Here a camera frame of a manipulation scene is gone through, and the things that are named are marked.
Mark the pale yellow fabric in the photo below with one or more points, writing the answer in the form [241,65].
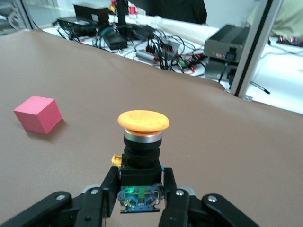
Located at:
[291,16]

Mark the black electronics box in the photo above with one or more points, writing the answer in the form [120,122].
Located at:
[91,14]

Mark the pink-red foam cube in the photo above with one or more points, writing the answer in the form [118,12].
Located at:
[38,113]

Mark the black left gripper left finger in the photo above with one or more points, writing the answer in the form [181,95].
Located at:
[90,208]

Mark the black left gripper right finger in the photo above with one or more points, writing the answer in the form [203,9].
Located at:
[180,208]

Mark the large black object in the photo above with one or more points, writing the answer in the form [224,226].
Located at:
[177,10]

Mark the flat black device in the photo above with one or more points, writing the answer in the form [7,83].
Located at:
[78,26]

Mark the white rolled foam sheet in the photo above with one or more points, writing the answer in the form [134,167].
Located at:
[180,29]

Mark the black power adapter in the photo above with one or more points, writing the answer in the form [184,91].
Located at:
[114,39]

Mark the orange mushroom push button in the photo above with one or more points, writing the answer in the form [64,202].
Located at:
[143,120]

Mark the black stand pole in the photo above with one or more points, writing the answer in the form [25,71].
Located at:
[122,14]

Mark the grey metal electronics box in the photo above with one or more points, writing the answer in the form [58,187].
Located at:
[216,68]
[225,40]

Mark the brown table mat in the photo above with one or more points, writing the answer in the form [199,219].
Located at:
[213,142]

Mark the aluminium camera mount post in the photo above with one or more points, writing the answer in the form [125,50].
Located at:
[256,47]

